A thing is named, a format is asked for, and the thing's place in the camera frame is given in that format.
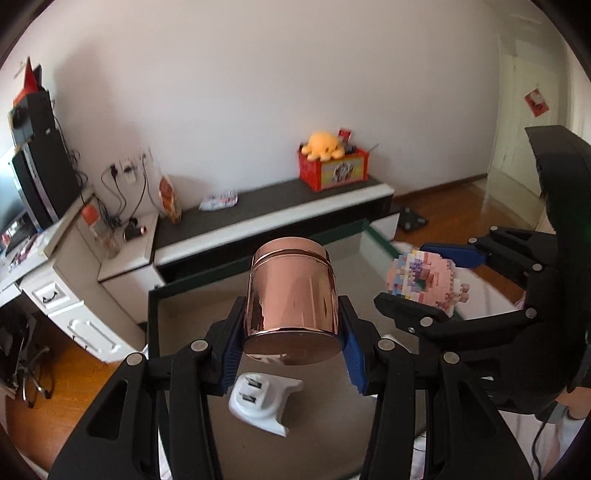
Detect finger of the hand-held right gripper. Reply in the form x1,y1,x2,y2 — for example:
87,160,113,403
420,226,559,289
373,292,541,377

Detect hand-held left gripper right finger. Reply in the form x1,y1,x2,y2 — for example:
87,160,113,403
339,295,541,480

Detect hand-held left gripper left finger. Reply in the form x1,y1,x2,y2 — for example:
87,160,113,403
47,295,250,480

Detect pink brick donut toy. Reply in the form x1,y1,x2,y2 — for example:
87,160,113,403
385,249,472,319

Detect pink box with green rim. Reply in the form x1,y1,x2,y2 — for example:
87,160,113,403
147,217,467,480

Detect rose gold metal canister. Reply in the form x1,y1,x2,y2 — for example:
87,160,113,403
242,236,345,366

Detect white plug adapter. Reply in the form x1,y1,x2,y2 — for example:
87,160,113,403
228,371,304,438

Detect black floor scale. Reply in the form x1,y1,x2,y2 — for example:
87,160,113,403
398,207,429,233

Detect white door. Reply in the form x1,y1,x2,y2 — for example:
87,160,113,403
485,37,578,185

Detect white tissue packet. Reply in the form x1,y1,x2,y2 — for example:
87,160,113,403
199,190,239,212

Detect red plastic crate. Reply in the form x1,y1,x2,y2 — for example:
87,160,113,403
298,147,370,192

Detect low white cabinet black top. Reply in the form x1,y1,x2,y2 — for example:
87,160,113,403
97,175,400,287

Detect orange snack bag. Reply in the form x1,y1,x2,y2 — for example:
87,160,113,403
158,175,183,224

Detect white desk with drawers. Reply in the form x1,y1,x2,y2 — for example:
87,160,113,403
0,189,149,365

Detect red door poster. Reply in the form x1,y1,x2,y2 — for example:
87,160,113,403
524,88,551,116

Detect yellow octopus plush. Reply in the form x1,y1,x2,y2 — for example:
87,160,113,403
301,131,347,162

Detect clear bottle with orange cap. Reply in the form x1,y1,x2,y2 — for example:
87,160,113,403
82,205,122,259

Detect black office chair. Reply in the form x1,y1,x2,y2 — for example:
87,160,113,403
0,300,54,409

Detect black tower speaker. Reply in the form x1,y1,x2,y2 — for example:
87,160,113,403
11,134,82,232

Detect black computer monitor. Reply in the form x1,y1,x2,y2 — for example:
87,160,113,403
0,148,42,243

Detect black box on speaker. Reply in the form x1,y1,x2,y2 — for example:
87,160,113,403
9,90,58,146

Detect red orange box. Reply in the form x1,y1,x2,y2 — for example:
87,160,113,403
14,58,44,109

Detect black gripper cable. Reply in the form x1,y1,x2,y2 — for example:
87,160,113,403
530,413,557,480

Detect black power cables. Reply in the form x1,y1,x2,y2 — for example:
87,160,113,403
99,157,153,232

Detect white wall sockets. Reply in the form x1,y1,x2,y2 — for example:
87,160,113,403
104,148,153,184

